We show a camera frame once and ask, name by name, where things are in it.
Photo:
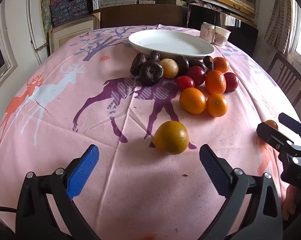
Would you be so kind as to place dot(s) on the white paper cup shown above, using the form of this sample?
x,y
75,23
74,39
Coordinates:
x,y
221,36

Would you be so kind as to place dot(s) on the yellow-orange round fruit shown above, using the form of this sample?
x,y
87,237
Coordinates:
x,y
171,137

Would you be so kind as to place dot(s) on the small red apple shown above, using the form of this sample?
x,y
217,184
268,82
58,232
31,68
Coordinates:
x,y
196,75

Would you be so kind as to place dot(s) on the dark wooden chair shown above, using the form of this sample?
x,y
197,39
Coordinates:
x,y
290,68

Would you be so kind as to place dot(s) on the pale yellow potato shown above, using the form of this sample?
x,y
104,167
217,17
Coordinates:
x,y
168,68

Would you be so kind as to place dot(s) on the stack of white patterned boxes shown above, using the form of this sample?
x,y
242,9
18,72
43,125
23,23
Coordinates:
x,y
118,2

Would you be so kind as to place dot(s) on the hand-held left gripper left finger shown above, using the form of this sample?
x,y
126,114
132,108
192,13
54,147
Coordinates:
x,y
84,172

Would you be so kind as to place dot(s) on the small red plum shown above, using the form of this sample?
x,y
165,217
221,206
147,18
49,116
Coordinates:
x,y
185,82

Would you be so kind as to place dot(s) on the stack of blue patterned boxes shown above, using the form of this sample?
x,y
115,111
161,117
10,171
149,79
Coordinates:
x,y
65,7

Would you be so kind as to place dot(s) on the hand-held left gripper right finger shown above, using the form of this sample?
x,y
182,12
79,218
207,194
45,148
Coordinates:
x,y
214,172

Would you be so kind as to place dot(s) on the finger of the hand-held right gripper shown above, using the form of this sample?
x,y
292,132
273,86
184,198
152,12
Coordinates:
x,y
273,136
294,123

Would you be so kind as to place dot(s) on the large red apple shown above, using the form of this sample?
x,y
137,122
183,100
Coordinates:
x,y
231,82

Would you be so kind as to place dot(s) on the dark brown water chestnut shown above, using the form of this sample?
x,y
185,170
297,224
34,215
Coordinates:
x,y
136,63
197,63
150,73
208,62
182,63
155,55

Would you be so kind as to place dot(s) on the beige framed panel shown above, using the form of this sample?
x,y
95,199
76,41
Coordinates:
x,y
73,33

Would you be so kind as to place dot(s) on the brown board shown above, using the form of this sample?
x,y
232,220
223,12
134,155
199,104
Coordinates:
x,y
140,16

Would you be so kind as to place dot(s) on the beige checked curtain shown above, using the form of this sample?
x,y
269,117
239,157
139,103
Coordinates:
x,y
280,17

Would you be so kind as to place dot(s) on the pink printed tablecloth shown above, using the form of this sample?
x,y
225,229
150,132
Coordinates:
x,y
65,155

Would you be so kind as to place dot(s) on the pink folded cloth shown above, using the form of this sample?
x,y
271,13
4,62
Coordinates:
x,y
203,5

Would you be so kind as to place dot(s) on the orange mandarin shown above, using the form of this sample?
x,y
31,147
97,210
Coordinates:
x,y
221,65
217,105
192,101
215,82
271,124

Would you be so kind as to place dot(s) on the white oval plate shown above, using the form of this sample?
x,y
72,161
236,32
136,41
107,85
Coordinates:
x,y
170,42

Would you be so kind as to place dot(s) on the stack of light wooden boxes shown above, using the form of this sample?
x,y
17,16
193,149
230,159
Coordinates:
x,y
235,2

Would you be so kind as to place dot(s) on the green mottled slab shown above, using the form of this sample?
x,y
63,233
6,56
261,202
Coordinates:
x,y
46,7

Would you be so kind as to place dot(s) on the black panel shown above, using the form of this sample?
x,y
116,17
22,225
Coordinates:
x,y
203,15

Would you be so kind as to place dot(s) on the white drink can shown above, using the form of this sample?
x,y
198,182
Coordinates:
x,y
207,32

